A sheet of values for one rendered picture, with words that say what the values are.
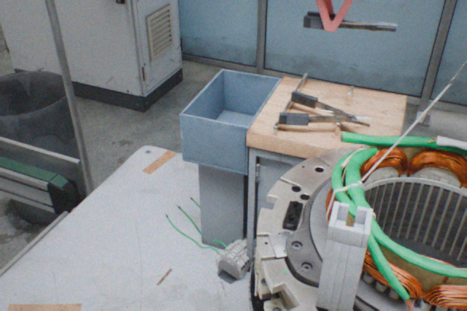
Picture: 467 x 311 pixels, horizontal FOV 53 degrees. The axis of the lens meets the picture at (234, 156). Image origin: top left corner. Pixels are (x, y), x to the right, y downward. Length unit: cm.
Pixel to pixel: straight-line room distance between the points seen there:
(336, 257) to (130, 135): 237
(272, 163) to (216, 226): 21
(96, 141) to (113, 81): 41
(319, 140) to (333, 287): 30
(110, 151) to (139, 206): 160
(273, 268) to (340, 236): 10
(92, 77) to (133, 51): 39
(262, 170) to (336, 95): 17
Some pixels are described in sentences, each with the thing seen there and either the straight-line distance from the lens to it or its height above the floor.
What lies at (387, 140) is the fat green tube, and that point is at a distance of 50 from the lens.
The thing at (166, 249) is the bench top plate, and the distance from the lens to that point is 88.
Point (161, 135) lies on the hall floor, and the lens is 264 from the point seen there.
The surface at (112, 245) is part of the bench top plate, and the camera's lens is 91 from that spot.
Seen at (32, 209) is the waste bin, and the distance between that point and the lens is 215.
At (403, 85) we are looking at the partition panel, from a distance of 288.
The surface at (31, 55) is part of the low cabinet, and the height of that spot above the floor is 23.
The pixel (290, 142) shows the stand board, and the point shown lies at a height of 106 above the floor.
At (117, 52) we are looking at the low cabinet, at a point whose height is 37.
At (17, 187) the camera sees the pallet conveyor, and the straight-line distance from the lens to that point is 122.
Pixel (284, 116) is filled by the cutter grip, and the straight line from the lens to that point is 64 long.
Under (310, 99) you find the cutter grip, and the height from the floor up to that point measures 109.
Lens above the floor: 141
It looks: 35 degrees down
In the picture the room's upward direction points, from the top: straight up
